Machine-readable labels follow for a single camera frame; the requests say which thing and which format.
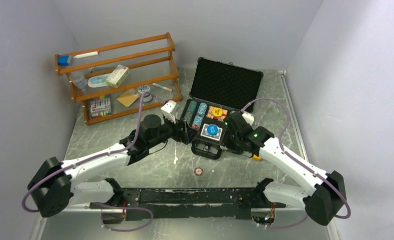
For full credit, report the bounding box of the black poker set case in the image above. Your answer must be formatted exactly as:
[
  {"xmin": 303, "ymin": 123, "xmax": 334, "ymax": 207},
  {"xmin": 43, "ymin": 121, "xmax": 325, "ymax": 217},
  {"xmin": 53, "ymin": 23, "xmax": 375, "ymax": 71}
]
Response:
[{"xmin": 180, "ymin": 57, "xmax": 264, "ymax": 160}]

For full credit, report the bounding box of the red white poker chip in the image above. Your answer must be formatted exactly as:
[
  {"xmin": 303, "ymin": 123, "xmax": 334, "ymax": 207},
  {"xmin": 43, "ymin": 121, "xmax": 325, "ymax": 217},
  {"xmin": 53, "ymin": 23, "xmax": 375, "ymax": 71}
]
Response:
[{"xmin": 194, "ymin": 167, "xmax": 204, "ymax": 176}]

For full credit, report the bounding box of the orange wooden shelf rack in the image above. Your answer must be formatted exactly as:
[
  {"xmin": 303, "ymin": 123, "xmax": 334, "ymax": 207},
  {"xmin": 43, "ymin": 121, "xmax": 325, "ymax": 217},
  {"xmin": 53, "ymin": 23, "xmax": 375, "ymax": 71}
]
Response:
[{"xmin": 54, "ymin": 33, "xmax": 183, "ymax": 125}]

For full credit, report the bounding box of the clear plastic bottle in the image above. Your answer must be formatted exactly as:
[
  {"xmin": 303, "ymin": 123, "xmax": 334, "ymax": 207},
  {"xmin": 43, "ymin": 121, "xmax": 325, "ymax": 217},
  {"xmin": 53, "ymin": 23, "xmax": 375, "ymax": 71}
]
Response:
[{"xmin": 69, "ymin": 71, "xmax": 87, "ymax": 90}]

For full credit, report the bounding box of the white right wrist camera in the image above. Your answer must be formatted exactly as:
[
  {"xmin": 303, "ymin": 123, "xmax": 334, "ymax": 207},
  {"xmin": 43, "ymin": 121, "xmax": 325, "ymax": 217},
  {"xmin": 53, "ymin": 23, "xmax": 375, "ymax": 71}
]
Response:
[{"xmin": 242, "ymin": 111, "xmax": 255, "ymax": 125}]

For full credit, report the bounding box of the cleaning gel jar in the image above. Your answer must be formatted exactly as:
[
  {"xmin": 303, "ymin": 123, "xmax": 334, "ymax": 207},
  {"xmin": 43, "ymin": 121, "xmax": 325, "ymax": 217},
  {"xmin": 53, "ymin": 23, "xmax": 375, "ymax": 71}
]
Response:
[{"xmin": 137, "ymin": 84, "xmax": 153, "ymax": 103}]

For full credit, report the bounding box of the blue small blind button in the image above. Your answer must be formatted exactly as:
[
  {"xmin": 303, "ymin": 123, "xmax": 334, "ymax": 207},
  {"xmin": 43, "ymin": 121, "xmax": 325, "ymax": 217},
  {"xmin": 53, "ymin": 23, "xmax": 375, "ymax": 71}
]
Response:
[{"xmin": 207, "ymin": 124, "xmax": 219, "ymax": 136}]

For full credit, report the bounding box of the white pink pen lower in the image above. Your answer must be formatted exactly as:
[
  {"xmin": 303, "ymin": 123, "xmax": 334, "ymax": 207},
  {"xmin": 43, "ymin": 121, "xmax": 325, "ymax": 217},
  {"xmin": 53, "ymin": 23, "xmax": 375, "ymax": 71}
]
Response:
[{"xmin": 152, "ymin": 83, "xmax": 173, "ymax": 92}]

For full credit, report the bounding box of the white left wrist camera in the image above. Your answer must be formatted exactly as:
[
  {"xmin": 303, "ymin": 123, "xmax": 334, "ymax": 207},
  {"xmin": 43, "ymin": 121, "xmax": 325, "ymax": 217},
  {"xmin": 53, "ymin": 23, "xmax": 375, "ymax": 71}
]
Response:
[{"xmin": 161, "ymin": 100, "xmax": 179, "ymax": 124}]

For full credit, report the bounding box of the white red pen top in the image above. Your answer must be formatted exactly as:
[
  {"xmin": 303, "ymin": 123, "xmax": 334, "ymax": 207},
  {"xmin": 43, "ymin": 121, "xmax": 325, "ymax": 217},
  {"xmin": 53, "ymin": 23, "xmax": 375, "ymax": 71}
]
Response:
[{"xmin": 74, "ymin": 51, "xmax": 100, "ymax": 59}]

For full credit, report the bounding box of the green chip stack row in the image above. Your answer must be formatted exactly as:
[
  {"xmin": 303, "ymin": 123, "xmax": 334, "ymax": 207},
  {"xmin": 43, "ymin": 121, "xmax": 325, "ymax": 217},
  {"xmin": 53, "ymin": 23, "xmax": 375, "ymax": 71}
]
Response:
[{"xmin": 183, "ymin": 100, "xmax": 197, "ymax": 126}]

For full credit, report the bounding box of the oval light blue dish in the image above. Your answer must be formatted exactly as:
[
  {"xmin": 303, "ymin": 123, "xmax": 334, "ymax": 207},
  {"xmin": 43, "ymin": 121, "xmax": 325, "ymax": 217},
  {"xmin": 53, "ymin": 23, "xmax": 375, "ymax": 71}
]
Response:
[{"xmin": 87, "ymin": 73, "xmax": 110, "ymax": 88}]

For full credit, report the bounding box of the light blue red chip row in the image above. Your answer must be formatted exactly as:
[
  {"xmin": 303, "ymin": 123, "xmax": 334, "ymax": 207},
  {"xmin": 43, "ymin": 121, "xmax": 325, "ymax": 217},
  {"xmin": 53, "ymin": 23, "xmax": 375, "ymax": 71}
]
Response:
[{"xmin": 191, "ymin": 102, "xmax": 208, "ymax": 130}]

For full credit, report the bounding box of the aluminium frame rail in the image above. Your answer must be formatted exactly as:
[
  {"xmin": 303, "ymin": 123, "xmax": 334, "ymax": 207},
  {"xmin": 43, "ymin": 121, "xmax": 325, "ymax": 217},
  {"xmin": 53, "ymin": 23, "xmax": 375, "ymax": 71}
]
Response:
[{"xmin": 278, "ymin": 70, "xmax": 332, "ymax": 211}]

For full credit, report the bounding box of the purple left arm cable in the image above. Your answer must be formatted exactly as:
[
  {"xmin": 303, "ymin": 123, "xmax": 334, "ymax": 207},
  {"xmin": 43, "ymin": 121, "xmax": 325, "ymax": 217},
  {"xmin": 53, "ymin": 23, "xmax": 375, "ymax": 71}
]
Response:
[{"xmin": 21, "ymin": 91, "xmax": 167, "ymax": 214}]

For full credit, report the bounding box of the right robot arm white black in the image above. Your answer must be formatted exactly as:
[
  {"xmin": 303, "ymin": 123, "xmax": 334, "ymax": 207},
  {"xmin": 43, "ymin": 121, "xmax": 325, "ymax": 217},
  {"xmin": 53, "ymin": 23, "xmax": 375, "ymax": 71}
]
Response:
[{"xmin": 225, "ymin": 111, "xmax": 348, "ymax": 226}]

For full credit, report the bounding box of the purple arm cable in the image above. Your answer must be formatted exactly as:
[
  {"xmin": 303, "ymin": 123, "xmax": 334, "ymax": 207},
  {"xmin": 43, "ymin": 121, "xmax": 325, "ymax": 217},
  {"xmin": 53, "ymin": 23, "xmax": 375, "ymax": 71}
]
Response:
[
  {"xmin": 241, "ymin": 97, "xmax": 352, "ymax": 220},
  {"xmin": 21, "ymin": 91, "xmax": 167, "ymax": 214}
]

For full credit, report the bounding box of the yellow big blind button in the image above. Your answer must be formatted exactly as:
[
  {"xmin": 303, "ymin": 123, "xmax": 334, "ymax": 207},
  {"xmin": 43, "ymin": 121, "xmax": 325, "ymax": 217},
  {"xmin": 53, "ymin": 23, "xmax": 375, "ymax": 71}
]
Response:
[{"xmin": 212, "ymin": 107, "xmax": 223, "ymax": 117}]

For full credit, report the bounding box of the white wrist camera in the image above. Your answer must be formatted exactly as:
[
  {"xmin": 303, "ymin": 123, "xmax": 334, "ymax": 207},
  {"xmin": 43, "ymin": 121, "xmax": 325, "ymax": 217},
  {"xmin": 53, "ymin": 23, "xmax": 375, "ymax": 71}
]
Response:
[
  {"xmin": 161, "ymin": 100, "xmax": 179, "ymax": 124},
  {"xmin": 242, "ymin": 111, "xmax": 255, "ymax": 125}
]

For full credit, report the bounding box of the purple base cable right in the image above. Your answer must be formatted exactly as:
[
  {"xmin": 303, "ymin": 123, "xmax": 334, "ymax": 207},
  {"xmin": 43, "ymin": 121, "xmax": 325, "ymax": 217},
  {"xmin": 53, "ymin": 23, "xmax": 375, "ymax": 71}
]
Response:
[{"xmin": 256, "ymin": 213, "xmax": 309, "ymax": 230}]

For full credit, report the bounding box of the blue playing card deck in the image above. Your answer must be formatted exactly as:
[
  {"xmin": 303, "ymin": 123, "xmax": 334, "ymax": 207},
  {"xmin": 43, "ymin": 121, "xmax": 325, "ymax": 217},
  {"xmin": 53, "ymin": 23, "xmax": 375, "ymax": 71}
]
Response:
[{"xmin": 200, "ymin": 123, "xmax": 223, "ymax": 141}]

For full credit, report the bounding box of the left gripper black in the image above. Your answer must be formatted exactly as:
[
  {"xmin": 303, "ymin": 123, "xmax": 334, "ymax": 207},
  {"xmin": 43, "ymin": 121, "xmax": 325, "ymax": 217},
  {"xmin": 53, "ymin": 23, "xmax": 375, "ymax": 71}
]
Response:
[{"xmin": 147, "ymin": 113, "xmax": 200, "ymax": 148}]

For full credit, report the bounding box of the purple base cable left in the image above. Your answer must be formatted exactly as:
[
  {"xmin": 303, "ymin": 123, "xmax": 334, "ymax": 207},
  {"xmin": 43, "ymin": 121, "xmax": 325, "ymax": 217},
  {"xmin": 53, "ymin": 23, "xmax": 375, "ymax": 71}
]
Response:
[{"xmin": 100, "ymin": 203, "xmax": 154, "ymax": 233}]

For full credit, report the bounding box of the white green carton box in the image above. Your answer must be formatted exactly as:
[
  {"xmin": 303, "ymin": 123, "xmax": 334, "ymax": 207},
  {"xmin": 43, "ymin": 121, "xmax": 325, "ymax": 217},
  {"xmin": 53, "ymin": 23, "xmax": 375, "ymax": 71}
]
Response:
[{"xmin": 106, "ymin": 64, "xmax": 129, "ymax": 88}]

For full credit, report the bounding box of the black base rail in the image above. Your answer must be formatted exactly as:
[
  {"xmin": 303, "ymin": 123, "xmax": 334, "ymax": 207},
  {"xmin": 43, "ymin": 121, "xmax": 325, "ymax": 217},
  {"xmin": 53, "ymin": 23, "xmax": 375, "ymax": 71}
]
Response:
[{"xmin": 105, "ymin": 187, "xmax": 285, "ymax": 221}]

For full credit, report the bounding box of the red playing card deck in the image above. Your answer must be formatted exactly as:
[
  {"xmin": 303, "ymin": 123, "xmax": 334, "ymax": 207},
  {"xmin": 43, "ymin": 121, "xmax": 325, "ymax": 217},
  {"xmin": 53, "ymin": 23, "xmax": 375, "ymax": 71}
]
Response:
[{"xmin": 206, "ymin": 106, "xmax": 228, "ymax": 122}]

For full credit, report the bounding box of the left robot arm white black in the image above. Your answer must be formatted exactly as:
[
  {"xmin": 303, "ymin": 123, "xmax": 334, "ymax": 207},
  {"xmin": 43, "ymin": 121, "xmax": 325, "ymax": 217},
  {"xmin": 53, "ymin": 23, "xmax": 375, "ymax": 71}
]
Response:
[{"xmin": 21, "ymin": 114, "xmax": 198, "ymax": 218}]

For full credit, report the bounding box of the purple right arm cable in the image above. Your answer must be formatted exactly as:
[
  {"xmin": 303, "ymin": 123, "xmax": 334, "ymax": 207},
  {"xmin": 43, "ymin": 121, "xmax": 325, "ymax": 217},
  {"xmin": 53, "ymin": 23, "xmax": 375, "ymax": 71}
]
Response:
[{"xmin": 241, "ymin": 97, "xmax": 352, "ymax": 220}]

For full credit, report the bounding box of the yellow notepad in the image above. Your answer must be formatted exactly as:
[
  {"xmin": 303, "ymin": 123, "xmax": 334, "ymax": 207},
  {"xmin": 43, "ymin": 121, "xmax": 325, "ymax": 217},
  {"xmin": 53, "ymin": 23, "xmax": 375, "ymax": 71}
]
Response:
[{"xmin": 116, "ymin": 88, "xmax": 140, "ymax": 107}]

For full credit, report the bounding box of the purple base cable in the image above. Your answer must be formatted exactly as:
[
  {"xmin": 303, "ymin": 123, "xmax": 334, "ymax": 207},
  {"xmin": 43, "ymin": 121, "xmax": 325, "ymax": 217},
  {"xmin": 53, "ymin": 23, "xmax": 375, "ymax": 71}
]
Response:
[
  {"xmin": 256, "ymin": 213, "xmax": 309, "ymax": 230},
  {"xmin": 100, "ymin": 203, "xmax": 154, "ymax": 233}
]

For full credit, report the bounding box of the blue white eraser block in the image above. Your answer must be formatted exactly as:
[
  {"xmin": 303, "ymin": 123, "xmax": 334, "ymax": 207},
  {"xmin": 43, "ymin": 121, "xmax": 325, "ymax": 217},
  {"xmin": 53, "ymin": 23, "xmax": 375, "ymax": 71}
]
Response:
[{"xmin": 57, "ymin": 55, "xmax": 74, "ymax": 66}]

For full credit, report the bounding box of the marker pen set pack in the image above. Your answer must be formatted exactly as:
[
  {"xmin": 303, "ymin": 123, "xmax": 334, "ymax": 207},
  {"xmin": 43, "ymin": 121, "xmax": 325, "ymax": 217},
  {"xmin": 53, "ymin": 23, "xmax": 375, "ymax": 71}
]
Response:
[{"xmin": 89, "ymin": 94, "xmax": 112, "ymax": 119}]

